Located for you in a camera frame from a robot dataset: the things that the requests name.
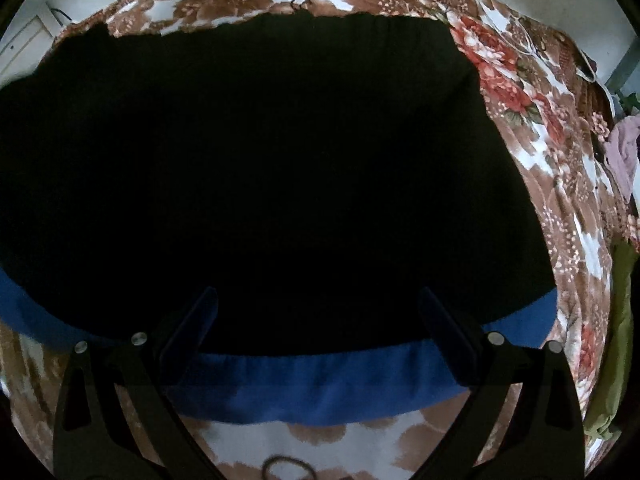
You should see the blue and black sweatshirt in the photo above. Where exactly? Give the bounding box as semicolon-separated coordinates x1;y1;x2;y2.
1;11;558;426

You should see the olive green cloth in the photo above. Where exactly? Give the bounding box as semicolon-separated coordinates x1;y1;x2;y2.
584;242;639;440

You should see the pink garment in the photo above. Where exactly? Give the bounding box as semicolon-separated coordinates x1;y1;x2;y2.
604;115;639;203

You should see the brown floral bed blanket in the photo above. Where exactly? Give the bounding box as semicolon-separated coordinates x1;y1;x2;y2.
1;0;636;479

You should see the white door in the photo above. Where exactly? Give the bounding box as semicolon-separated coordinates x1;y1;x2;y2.
1;4;63;86

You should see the black hair tie near camera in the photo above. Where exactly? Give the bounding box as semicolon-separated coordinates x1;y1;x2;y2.
260;454;319;480

